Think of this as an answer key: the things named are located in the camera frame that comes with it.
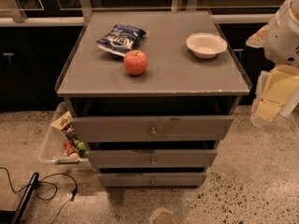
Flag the red apple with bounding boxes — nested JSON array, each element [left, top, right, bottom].
[[123, 50, 148, 76]]

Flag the clear plastic snack bin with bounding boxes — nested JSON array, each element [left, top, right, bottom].
[[39, 102, 91, 171]]

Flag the grey drawer cabinet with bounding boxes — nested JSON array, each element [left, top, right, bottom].
[[56, 11, 250, 175]]

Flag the grey top drawer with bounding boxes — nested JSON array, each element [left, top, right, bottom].
[[71, 116, 233, 142]]

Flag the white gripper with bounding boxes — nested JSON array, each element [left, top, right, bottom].
[[246, 25, 299, 122]]

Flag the white paper bowl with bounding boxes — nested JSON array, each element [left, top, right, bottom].
[[186, 33, 227, 59]]

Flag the black flat device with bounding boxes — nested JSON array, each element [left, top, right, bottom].
[[0, 173, 39, 224]]

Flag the grey drawer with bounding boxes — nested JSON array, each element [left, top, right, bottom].
[[98, 173, 206, 187], [88, 149, 217, 168], [71, 116, 233, 142]]

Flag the red green snack packs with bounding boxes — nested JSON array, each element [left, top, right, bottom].
[[63, 136, 87, 158]]

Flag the grey middle drawer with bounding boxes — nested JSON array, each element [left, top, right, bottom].
[[88, 149, 217, 168]]

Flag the tan snack packet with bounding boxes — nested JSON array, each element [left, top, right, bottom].
[[51, 111, 76, 139]]

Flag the blue chip bag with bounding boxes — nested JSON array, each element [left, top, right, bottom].
[[96, 24, 146, 57]]

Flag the grey bottom drawer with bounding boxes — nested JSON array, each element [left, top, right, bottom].
[[98, 173, 206, 187]]

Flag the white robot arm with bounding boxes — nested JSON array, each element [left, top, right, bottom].
[[246, 0, 299, 126]]

